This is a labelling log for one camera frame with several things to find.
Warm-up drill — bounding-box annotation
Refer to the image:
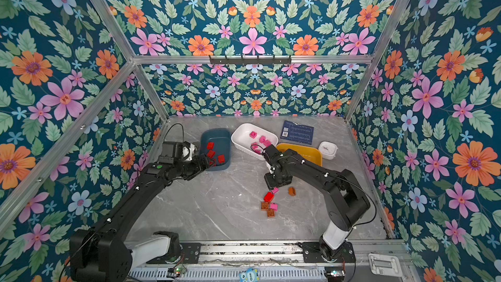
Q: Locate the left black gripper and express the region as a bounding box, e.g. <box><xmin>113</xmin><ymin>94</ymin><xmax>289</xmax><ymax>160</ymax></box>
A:
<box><xmin>173</xmin><ymin>152</ymin><xmax>216</xmax><ymax>179</ymax></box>

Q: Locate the large red lego brick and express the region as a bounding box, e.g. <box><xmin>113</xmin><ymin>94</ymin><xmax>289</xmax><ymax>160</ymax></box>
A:
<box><xmin>207</xmin><ymin>150</ymin><xmax>216</xmax><ymax>159</ymax></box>

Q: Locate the pink double lego brick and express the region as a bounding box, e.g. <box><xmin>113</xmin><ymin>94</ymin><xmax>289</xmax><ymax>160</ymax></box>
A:
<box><xmin>259</xmin><ymin>136</ymin><xmax>272</xmax><ymax>147</ymax></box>

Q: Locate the pink lego brick cluster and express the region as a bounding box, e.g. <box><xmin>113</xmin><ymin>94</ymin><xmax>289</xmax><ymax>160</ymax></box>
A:
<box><xmin>250</xmin><ymin>143</ymin><xmax>263</xmax><ymax>155</ymax></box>

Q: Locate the orange lego brick bottom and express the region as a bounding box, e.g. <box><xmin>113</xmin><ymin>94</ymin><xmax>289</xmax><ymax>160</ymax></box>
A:
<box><xmin>266</xmin><ymin>209</ymin><xmax>275</xmax><ymax>218</ymax></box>

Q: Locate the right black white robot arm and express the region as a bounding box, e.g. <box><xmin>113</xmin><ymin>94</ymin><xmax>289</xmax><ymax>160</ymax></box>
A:
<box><xmin>262</xmin><ymin>145</ymin><xmax>372</xmax><ymax>261</ymax></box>

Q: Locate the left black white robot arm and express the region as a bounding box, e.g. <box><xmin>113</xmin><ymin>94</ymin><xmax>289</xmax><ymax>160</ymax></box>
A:
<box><xmin>70</xmin><ymin>155</ymin><xmax>212</xmax><ymax>281</ymax></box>

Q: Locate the yellow plastic container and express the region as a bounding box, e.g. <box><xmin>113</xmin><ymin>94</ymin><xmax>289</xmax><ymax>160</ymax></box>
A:
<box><xmin>277</xmin><ymin>143</ymin><xmax>323</xmax><ymax>166</ymax></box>

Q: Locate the teal plastic container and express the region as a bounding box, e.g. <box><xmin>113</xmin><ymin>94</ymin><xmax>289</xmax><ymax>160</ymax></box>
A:
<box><xmin>200</xmin><ymin>128</ymin><xmax>231</xmax><ymax>171</ymax></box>

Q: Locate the dark blue printed card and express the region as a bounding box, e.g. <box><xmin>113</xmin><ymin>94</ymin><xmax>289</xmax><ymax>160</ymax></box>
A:
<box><xmin>280</xmin><ymin>120</ymin><xmax>314</xmax><ymax>145</ymax></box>

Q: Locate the white plastic container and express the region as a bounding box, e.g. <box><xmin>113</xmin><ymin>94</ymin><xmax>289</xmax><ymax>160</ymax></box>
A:
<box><xmin>231</xmin><ymin>123</ymin><xmax>279</xmax><ymax>160</ymax></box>

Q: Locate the small white round dish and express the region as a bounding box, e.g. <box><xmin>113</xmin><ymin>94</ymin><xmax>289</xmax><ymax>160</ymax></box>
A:
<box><xmin>318</xmin><ymin>141</ymin><xmax>339</xmax><ymax>160</ymax></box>

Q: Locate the blue owl toy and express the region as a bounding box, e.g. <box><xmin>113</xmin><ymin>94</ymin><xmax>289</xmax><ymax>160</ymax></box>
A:
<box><xmin>239</xmin><ymin>268</ymin><xmax>260</xmax><ymax>282</ymax></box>

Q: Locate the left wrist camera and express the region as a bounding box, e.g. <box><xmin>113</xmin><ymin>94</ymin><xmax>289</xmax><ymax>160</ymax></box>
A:
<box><xmin>157</xmin><ymin>141</ymin><xmax>197</xmax><ymax>165</ymax></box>

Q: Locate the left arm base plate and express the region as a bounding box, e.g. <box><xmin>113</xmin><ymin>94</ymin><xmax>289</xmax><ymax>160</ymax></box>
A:
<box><xmin>155</xmin><ymin>243</ymin><xmax>202</xmax><ymax>265</ymax></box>

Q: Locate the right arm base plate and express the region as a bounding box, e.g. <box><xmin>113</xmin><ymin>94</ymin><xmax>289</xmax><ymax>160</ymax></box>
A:
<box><xmin>298</xmin><ymin>241</ymin><xmax>356</xmax><ymax>263</ymax></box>

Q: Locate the black hook rail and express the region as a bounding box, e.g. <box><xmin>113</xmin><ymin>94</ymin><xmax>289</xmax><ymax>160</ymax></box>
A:
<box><xmin>209</xmin><ymin>56</ymin><xmax>292</xmax><ymax>65</ymax></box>

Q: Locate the white device on rail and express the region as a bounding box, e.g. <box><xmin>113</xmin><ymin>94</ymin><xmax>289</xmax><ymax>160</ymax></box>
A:
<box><xmin>369</xmin><ymin>253</ymin><xmax>403</xmax><ymax>278</ymax></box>

